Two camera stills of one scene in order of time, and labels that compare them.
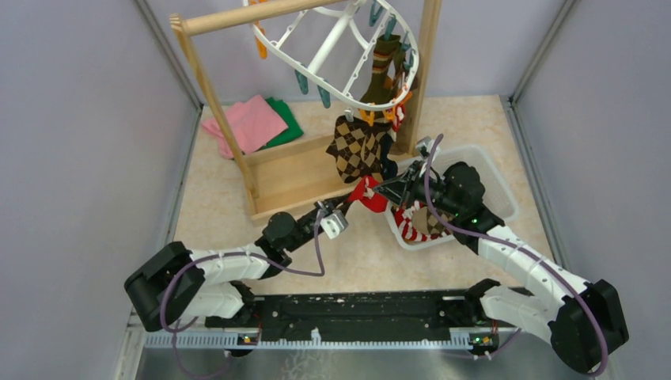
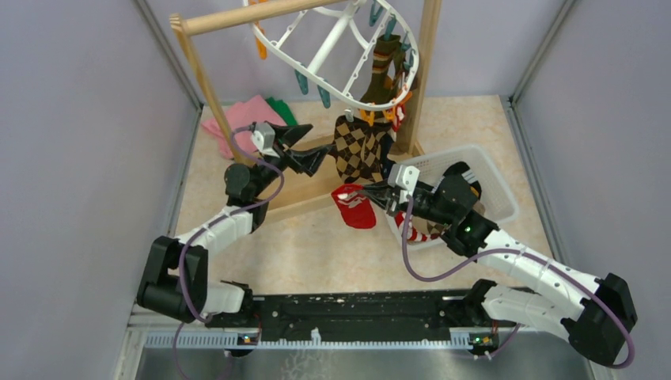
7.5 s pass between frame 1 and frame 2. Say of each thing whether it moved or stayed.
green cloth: stayed
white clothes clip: stayed
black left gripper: moved
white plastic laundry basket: stayed
